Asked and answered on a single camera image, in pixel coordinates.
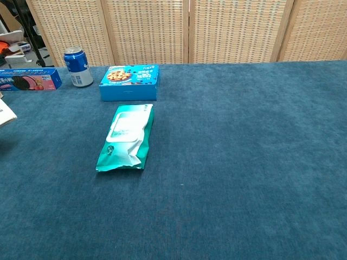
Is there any white small box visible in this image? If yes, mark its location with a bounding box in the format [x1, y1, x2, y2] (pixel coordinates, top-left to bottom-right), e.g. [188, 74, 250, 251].
[0, 98, 18, 128]

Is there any blue chocolate chip cookie box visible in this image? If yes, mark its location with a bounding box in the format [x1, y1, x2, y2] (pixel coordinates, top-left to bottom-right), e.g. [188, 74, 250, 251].
[98, 64, 160, 102]

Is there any long blue cookie package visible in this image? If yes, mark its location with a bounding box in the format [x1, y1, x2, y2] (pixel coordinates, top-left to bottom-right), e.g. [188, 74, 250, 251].
[0, 67, 63, 92]

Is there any teal wet wipes pack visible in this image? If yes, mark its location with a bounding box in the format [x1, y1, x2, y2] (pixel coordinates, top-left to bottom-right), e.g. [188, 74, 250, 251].
[95, 103, 155, 173]

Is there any blue felt table cover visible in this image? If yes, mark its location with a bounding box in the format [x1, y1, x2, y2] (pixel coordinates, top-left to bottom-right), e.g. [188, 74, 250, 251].
[0, 59, 347, 260]

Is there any wooden woven folding screen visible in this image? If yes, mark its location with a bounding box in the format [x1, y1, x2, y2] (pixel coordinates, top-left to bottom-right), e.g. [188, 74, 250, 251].
[25, 0, 347, 67]

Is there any blue soda can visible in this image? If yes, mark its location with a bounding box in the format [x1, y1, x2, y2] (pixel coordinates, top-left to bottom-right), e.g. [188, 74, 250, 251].
[63, 46, 94, 88]

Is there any black tripod stand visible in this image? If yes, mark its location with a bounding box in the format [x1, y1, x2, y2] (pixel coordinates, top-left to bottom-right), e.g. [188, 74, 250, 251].
[10, 0, 47, 68]

